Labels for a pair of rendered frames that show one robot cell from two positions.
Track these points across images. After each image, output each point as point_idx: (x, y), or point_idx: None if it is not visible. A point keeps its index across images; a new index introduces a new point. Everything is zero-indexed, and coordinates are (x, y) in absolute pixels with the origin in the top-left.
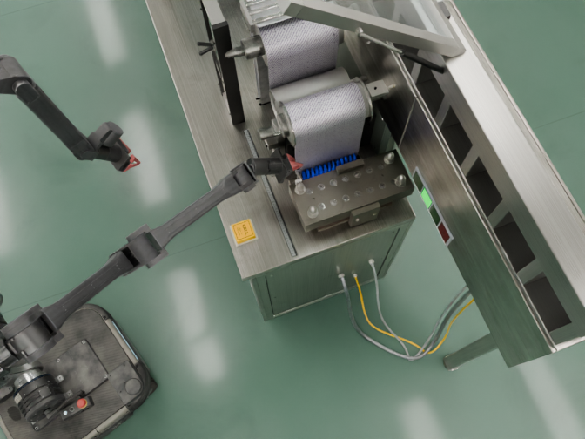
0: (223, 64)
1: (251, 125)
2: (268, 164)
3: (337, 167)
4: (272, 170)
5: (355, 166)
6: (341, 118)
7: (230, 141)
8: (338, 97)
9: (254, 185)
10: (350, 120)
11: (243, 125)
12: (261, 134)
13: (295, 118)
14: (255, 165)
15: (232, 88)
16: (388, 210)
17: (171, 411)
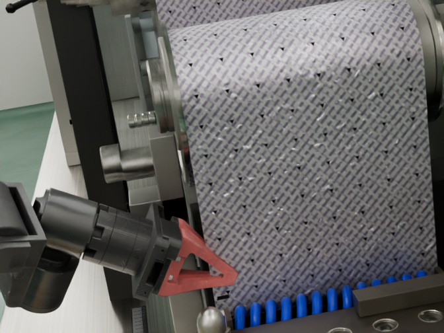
0: (64, 45)
1: (155, 300)
2: (100, 210)
3: (356, 291)
4: (109, 232)
5: (421, 289)
6: (338, 51)
7: (87, 326)
8: (328, 4)
9: (24, 242)
10: (370, 65)
11: (135, 301)
12: (106, 151)
13: (186, 36)
14: (49, 196)
15: (97, 147)
16: None
17: None
